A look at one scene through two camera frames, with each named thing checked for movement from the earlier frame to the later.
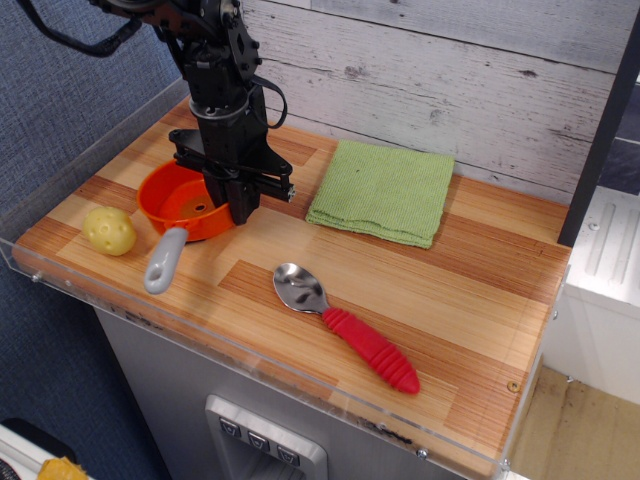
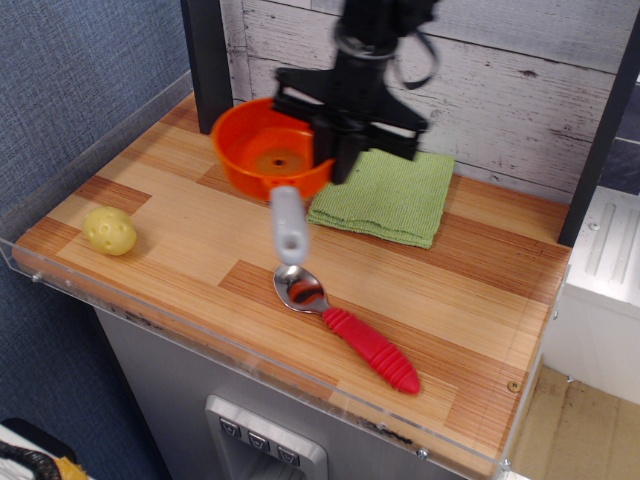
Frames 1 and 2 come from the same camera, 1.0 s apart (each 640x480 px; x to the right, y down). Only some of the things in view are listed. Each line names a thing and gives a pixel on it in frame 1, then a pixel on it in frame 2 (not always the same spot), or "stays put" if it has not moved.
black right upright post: [612, 129] stays put
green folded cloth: [396, 191] stays put
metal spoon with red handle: [301, 290] stays put
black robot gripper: [232, 142] → [356, 90]
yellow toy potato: [110, 230] stays put
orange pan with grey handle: [178, 207] → [268, 155]
